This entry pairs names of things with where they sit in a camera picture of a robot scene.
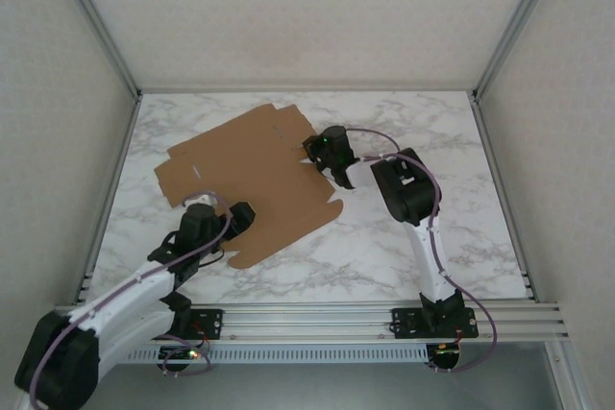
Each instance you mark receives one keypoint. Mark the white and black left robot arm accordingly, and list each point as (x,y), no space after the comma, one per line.
(120,309)

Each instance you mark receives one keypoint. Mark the aluminium frame post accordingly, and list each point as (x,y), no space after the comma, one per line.
(567,381)
(100,21)
(515,21)

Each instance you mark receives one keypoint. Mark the brown cardboard box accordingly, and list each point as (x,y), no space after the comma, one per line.
(264,179)

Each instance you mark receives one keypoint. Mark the right circuit board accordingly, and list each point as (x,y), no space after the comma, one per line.
(447,357)

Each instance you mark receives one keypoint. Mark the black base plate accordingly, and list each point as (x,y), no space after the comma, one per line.
(406,323)
(211,321)

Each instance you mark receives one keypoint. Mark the aluminium lower frame post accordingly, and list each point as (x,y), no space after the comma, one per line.
(567,381)

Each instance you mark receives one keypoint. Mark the aluminium back rail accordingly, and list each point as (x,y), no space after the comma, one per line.
(307,89)

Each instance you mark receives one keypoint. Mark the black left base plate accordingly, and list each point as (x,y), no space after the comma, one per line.
(211,321)

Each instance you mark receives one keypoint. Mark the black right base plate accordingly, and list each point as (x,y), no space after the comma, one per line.
(406,323)

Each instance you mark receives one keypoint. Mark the left circuit board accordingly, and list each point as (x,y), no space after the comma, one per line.
(175,354)

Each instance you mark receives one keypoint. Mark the aluminium front rail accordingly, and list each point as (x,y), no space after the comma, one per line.
(312,321)

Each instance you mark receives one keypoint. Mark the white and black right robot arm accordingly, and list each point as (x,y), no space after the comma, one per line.
(423,247)

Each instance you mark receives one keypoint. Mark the circuit board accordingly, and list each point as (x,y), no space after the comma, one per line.
(447,357)
(175,354)

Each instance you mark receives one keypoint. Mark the aluminium side rail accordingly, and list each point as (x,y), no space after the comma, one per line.
(125,141)
(487,141)

